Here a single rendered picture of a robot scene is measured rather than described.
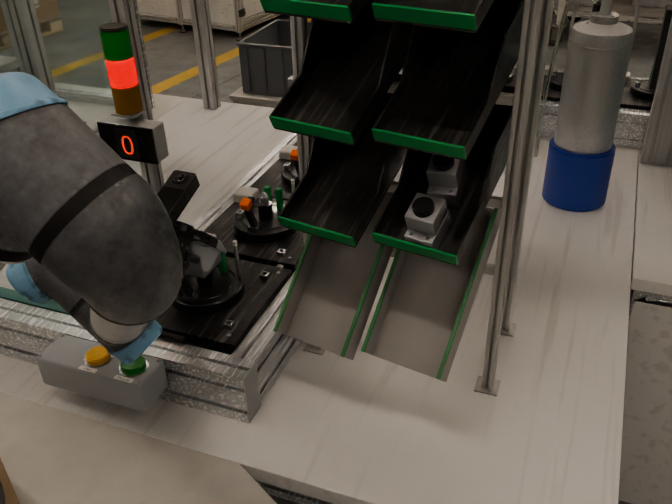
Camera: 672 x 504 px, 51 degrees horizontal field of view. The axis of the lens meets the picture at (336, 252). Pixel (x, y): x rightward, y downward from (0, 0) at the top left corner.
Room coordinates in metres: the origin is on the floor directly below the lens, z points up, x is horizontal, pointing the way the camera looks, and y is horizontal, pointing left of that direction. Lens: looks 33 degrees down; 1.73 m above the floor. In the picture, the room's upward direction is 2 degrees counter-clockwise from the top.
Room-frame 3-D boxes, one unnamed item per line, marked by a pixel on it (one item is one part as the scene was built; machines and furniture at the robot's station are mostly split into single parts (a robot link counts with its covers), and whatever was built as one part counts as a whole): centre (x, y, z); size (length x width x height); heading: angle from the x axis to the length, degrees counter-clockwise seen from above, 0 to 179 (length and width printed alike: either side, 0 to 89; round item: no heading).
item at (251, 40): (3.20, 0.05, 0.73); 0.62 x 0.42 x 0.23; 68
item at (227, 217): (1.31, 0.15, 1.01); 0.24 x 0.24 x 0.13; 68
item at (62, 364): (0.90, 0.40, 0.93); 0.21 x 0.07 x 0.06; 68
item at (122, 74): (1.25, 0.37, 1.33); 0.05 x 0.05 x 0.05
